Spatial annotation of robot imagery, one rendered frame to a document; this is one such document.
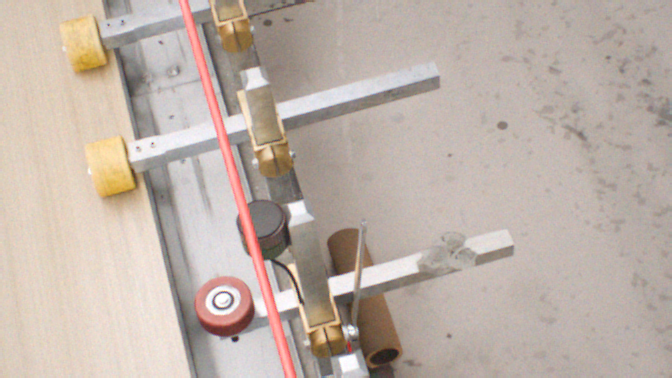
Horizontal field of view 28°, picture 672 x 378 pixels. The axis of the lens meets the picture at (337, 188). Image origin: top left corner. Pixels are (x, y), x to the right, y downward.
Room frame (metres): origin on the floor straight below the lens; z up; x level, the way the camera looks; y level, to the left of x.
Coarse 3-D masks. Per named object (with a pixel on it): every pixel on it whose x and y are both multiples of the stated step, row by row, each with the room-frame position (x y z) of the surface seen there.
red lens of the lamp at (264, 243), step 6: (276, 204) 0.97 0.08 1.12; (282, 210) 0.96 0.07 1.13; (282, 216) 0.95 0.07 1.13; (282, 222) 0.94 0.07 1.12; (282, 228) 0.93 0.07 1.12; (240, 234) 0.94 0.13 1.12; (276, 234) 0.93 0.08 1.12; (282, 234) 0.93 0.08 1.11; (246, 240) 0.93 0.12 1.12; (258, 240) 0.92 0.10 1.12; (264, 240) 0.92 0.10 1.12; (270, 240) 0.92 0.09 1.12; (276, 240) 0.92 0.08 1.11; (264, 246) 0.92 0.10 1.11; (270, 246) 0.92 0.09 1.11
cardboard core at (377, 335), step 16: (336, 240) 1.60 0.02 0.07; (352, 240) 1.59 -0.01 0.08; (336, 256) 1.56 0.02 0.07; (352, 256) 1.55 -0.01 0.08; (368, 256) 1.55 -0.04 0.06; (336, 272) 1.53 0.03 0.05; (368, 304) 1.42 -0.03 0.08; (384, 304) 1.43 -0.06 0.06; (368, 320) 1.39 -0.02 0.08; (384, 320) 1.38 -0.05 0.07; (368, 336) 1.35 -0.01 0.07; (384, 336) 1.34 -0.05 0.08; (368, 352) 1.32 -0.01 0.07; (384, 352) 1.35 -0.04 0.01; (400, 352) 1.33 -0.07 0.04
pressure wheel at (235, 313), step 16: (208, 288) 1.00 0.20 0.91; (224, 288) 1.00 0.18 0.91; (240, 288) 0.99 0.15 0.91; (208, 304) 0.98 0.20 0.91; (224, 304) 0.97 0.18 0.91; (240, 304) 0.97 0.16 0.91; (208, 320) 0.95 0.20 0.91; (224, 320) 0.95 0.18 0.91; (240, 320) 0.95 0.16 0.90; (224, 336) 0.94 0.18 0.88
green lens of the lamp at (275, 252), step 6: (282, 240) 0.93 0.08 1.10; (288, 240) 0.94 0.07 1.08; (246, 246) 0.93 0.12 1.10; (276, 246) 0.92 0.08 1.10; (282, 246) 0.93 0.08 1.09; (246, 252) 0.93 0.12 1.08; (264, 252) 0.92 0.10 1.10; (270, 252) 0.92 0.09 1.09; (276, 252) 0.92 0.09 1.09; (282, 252) 0.93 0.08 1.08; (264, 258) 0.92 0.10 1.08; (270, 258) 0.92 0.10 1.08
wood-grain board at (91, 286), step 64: (0, 0) 1.62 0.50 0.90; (64, 0) 1.60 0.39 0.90; (0, 64) 1.48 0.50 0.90; (64, 64) 1.46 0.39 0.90; (0, 128) 1.35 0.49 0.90; (64, 128) 1.33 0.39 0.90; (128, 128) 1.31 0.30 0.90; (0, 192) 1.23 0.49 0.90; (64, 192) 1.21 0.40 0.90; (128, 192) 1.19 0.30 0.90; (0, 256) 1.11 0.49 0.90; (64, 256) 1.10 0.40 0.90; (128, 256) 1.08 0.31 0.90; (0, 320) 1.01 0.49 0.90; (64, 320) 0.99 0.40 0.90; (128, 320) 0.97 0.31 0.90
